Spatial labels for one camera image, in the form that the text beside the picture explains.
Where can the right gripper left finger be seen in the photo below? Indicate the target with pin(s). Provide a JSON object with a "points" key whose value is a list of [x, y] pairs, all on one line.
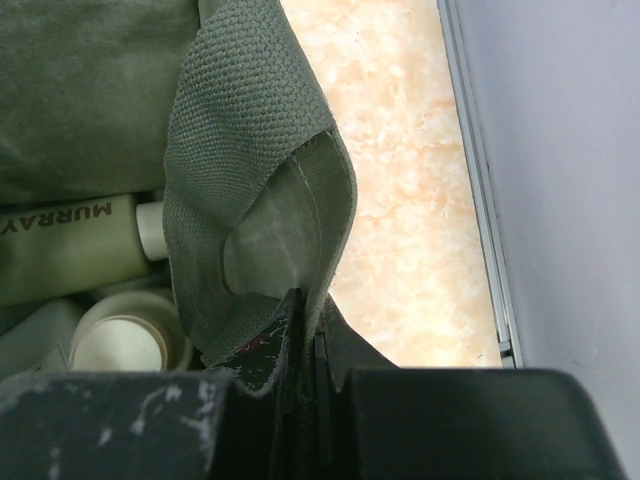
{"points": [[233, 421]]}

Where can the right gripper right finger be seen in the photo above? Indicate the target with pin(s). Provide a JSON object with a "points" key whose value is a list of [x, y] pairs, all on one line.
{"points": [[380, 421]]}

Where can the green bottle white cap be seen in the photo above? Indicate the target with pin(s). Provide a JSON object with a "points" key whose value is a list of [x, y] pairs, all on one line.
{"points": [[133, 331]]}

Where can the cream white bottle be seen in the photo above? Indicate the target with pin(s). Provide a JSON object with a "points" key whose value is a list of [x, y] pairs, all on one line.
{"points": [[65, 249]]}

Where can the olive green canvas bag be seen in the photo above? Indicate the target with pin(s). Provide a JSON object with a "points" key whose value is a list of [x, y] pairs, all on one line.
{"points": [[211, 102]]}

